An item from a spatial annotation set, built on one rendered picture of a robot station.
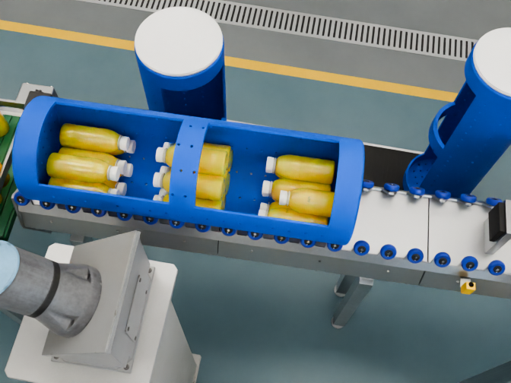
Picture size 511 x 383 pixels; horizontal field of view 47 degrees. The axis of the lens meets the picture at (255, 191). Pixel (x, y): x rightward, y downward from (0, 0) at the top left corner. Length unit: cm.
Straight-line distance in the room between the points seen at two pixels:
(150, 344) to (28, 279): 35
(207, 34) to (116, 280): 98
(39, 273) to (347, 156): 76
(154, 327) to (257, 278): 127
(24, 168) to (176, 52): 61
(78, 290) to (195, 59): 91
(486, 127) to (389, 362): 107
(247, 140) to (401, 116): 154
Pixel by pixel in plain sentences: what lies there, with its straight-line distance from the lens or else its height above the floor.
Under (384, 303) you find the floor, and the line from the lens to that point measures 265.
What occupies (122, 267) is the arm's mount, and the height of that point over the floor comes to 138.
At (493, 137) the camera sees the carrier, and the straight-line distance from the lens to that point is 215.
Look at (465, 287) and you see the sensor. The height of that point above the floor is 94.
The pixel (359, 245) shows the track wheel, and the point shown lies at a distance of 165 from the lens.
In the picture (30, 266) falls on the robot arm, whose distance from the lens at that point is 118.
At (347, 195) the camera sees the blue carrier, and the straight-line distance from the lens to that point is 144.
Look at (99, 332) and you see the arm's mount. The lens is 119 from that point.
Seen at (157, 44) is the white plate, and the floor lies 104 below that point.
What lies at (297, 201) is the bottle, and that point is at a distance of 151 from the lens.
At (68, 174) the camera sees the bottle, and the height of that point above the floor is 112.
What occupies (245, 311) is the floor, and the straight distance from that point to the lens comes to 257.
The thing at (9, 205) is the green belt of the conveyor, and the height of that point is 89.
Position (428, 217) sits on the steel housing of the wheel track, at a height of 92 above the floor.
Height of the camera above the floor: 249
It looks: 64 degrees down
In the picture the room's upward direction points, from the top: 3 degrees clockwise
